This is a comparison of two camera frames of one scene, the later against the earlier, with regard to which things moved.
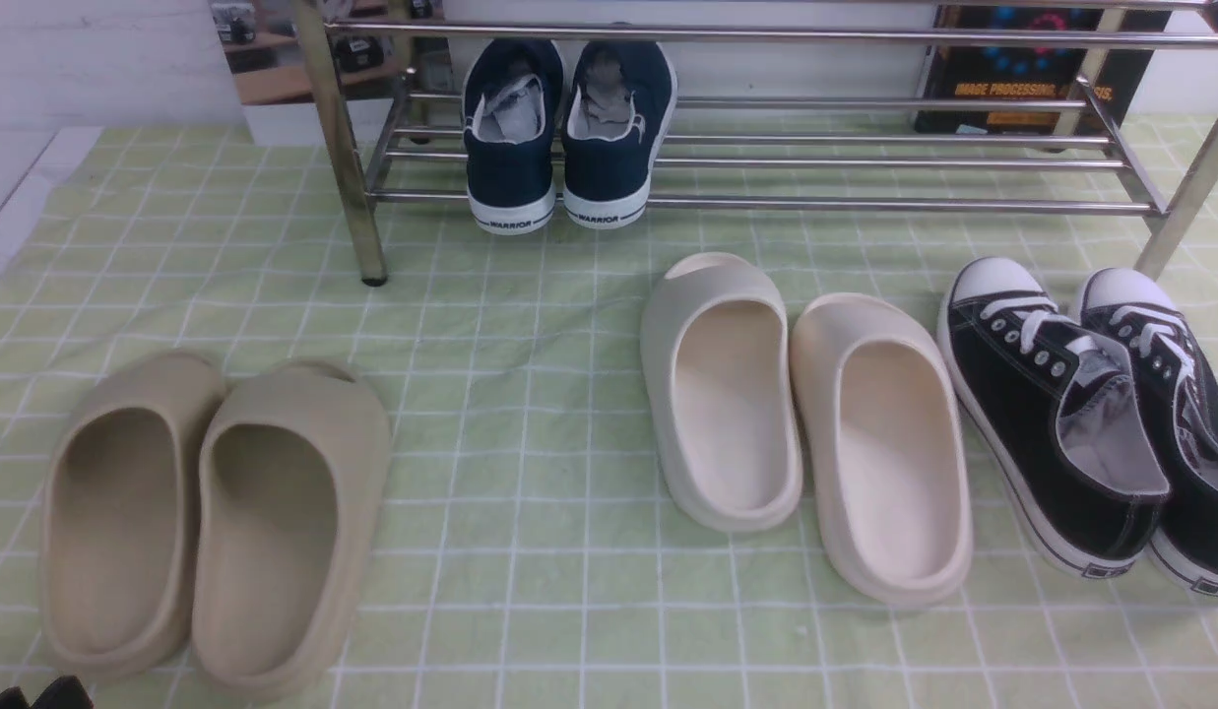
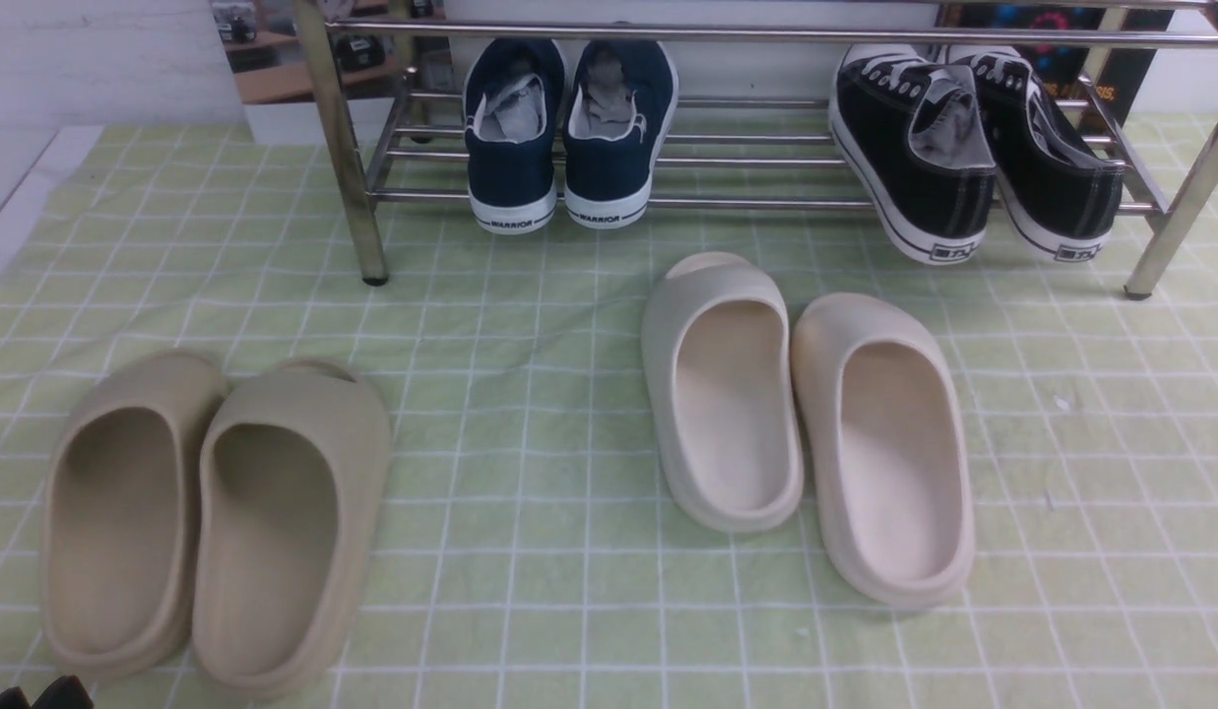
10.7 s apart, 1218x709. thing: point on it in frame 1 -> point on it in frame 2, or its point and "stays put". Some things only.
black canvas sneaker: x=1054 y=418 -> x=918 y=135
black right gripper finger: x=64 y=692 stays put
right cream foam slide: x=877 y=402 stays put
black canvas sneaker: x=1192 y=422 -> x=969 y=134
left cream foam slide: x=717 y=337 stays put
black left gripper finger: x=10 y=698 stays put
